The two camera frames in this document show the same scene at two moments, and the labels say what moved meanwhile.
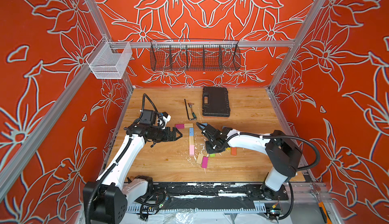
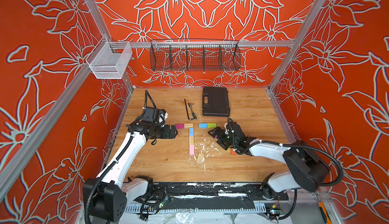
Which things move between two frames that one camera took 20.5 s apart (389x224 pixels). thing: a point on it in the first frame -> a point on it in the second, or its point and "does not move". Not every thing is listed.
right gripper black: x=208 y=148 -> x=223 y=132
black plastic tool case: x=215 y=102 does not move
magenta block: x=180 y=125 does not move
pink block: x=192 y=149 does not move
